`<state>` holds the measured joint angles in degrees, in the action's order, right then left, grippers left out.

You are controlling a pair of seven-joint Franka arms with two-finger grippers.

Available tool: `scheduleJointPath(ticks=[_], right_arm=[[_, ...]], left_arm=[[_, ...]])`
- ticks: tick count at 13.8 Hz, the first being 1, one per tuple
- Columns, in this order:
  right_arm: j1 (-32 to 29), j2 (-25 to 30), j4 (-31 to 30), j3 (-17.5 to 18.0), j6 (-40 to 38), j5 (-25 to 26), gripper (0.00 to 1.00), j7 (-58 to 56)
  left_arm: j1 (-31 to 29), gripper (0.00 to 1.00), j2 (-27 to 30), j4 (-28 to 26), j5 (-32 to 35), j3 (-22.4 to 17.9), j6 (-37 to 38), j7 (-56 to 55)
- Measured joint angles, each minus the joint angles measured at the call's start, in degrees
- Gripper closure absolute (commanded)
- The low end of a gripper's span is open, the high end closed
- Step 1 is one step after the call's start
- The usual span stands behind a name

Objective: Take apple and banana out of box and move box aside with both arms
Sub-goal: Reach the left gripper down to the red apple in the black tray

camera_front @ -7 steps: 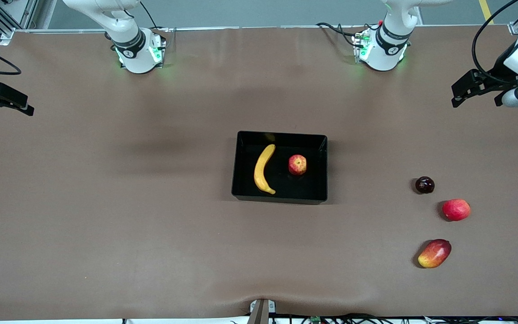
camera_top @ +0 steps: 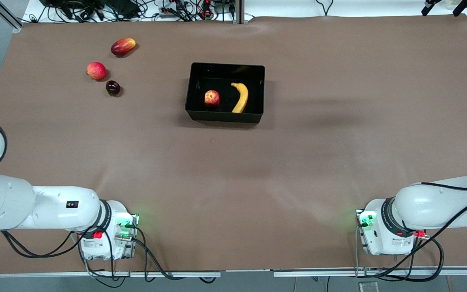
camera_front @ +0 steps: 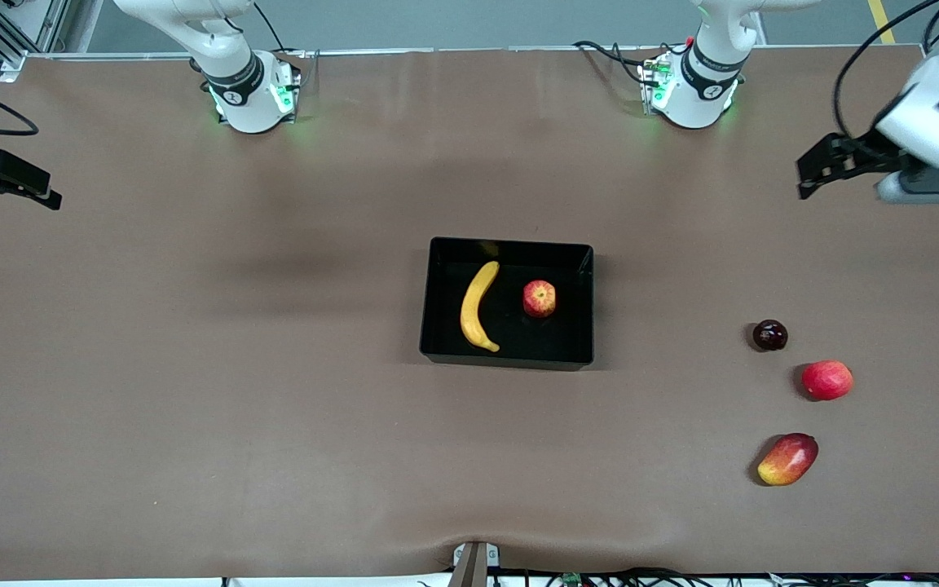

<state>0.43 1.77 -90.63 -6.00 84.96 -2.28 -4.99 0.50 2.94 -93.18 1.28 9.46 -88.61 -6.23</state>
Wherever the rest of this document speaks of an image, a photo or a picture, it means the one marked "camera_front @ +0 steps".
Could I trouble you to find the small red apple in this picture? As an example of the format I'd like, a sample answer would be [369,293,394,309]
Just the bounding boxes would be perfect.
[522,280,558,319]

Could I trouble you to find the black plastic box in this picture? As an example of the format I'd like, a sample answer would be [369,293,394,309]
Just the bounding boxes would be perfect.
[419,236,595,372]

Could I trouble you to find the yellow banana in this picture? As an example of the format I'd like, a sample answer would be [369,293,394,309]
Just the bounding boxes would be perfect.
[460,261,501,353]

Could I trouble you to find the dark purple plum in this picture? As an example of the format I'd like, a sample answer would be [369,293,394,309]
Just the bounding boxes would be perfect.
[752,320,789,352]

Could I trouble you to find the red round apple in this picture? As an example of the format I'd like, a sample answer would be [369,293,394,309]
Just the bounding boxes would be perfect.
[801,360,854,401]

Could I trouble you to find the red yellow mango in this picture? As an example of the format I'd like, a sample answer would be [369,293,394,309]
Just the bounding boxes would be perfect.
[757,433,819,487]

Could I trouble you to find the brown table mat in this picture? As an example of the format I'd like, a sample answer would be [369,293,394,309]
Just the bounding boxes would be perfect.
[0,45,939,581]

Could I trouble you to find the grey metal table clamp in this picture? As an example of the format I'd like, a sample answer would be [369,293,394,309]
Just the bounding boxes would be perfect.
[449,541,501,587]

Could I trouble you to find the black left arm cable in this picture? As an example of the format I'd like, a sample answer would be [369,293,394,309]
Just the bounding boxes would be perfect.
[835,0,939,139]

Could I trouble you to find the aluminium frame profile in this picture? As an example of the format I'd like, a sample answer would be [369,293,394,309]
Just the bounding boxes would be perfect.
[0,0,71,82]

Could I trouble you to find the black left base cables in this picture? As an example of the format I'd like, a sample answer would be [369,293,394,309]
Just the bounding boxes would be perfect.
[574,37,670,90]

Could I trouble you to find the black right base cable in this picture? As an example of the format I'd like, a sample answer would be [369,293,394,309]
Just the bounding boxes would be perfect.
[253,0,289,55]

